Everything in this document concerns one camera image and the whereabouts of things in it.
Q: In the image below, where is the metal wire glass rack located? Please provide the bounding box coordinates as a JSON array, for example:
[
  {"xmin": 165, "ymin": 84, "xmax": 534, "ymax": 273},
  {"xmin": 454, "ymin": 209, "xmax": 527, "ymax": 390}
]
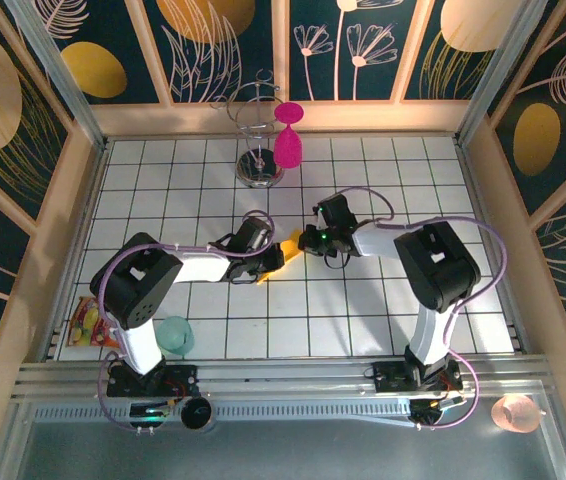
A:
[{"xmin": 209, "ymin": 69, "xmax": 287, "ymax": 190}]

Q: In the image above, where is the pink wine glass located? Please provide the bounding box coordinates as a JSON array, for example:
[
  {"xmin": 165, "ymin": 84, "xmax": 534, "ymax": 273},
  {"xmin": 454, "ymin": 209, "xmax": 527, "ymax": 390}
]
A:
[{"xmin": 272, "ymin": 101, "xmax": 305, "ymax": 171}]

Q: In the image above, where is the red yellow snack packet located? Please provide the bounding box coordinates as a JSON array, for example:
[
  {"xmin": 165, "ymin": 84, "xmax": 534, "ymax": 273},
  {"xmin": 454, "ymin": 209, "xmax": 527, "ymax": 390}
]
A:
[{"xmin": 64, "ymin": 295, "xmax": 120, "ymax": 349}]

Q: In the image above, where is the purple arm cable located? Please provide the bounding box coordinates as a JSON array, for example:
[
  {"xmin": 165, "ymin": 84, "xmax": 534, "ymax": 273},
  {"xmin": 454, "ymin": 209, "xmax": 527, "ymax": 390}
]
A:
[
  {"xmin": 96, "ymin": 209, "xmax": 277, "ymax": 434},
  {"xmin": 335, "ymin": 185, "xmax": 510, "ymax": 433}
]

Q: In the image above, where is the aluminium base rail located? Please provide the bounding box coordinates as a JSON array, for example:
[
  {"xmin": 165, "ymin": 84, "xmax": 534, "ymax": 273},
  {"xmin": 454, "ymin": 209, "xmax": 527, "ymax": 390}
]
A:
[{"xmin": 14, "ymin": 353, "xmax": 553, "ymax": 402}]

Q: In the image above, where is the black round cap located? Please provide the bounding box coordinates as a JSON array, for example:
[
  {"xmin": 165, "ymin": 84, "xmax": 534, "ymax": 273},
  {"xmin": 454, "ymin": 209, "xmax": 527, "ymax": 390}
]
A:
[{"xmin": 179, "ymin": 396, "xmax": 215, "ymax": 431}]

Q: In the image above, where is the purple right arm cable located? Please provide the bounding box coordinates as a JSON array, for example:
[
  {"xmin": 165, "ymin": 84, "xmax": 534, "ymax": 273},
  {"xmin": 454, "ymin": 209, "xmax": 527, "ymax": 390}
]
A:
[{"xmin": 335, "ymin": 185, "xmax": 510, "ymax": 433}]

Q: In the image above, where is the teal plastic cup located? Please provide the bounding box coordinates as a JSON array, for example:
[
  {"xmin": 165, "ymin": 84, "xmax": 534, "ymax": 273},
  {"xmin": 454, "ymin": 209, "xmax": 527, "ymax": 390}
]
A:
[{"xmin": 155, "ymin": 314, "xmax": 197, "ymax": 358}]

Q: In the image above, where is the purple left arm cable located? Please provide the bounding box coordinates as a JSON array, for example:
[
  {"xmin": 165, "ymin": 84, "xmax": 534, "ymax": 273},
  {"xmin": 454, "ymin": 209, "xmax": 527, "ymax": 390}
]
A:
[{"xmin": 96, "ymin": 209, "xmax": 277, "ymax": 434}]

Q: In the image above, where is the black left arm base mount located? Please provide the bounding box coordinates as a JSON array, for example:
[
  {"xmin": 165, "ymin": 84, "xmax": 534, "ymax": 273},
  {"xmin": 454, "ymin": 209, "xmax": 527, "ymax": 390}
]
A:
[{"xmin": 106, "ymin": 360, "xmax": 200, "ymax": 399}]

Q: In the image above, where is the yellow cloth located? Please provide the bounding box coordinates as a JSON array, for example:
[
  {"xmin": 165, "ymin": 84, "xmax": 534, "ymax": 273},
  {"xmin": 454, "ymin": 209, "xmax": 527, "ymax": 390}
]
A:
[{"xmin": 255, "ymin": 228, "xmax": 305, "ymax": 286}]

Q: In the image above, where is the aluminium corner post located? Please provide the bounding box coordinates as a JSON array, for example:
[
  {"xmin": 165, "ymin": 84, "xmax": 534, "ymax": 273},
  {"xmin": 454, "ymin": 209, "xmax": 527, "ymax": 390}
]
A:
[
  {"xmin": 454, "ymin": 0, "xmax": 550, "ymax": 147},
  {"xmin": 4, "ymin": 0, "xmax": 110, "ymax": 152}
]

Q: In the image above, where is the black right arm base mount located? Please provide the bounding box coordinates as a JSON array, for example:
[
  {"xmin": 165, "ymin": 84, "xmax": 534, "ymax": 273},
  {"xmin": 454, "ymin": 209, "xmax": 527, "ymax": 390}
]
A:
[{"xmin": 371, "ymin": 359, "xmax": 465, "ymax": 395}]

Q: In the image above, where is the peach plastic cup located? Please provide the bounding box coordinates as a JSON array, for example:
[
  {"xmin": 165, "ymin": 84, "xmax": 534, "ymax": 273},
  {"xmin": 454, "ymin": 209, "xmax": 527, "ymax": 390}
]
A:
[{"xmin": 490, "ymin": 393, "xmax": 540, "ymax": 434}]

